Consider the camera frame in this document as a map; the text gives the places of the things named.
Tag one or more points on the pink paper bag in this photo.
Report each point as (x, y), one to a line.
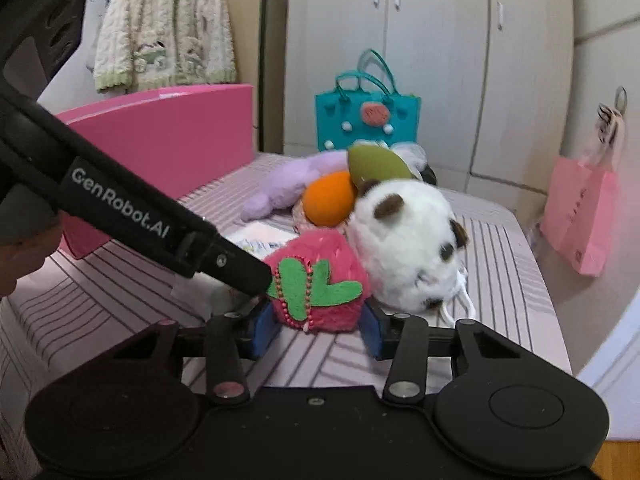
(575, 210)

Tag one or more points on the white plush animal toy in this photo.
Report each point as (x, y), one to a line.
(405, 240)

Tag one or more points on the teal felt handbag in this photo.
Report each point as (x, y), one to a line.
(345, 120)

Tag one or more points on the pink strawberry plush toy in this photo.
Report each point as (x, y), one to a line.
(332, 260)

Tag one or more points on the printed paper sheet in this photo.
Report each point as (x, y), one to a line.
(260, 237)

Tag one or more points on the pink storage box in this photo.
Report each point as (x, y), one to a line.
(165, 135)

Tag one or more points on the cream knit cardigan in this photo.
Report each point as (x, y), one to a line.
(165, 20)

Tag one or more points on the black and white plush toy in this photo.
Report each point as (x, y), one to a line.
(417, 160)

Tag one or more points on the purple plush toy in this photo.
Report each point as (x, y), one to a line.
(285, 180)

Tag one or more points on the white wardrobe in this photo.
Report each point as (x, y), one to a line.
(450, 60)

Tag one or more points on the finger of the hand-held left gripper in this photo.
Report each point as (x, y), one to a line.
(240, 267)

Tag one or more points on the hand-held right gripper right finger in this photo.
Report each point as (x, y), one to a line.
(371, 335)

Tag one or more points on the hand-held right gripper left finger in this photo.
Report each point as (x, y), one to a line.
(262, 332)

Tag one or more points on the olive green plush toy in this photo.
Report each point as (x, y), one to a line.
(375, 162)

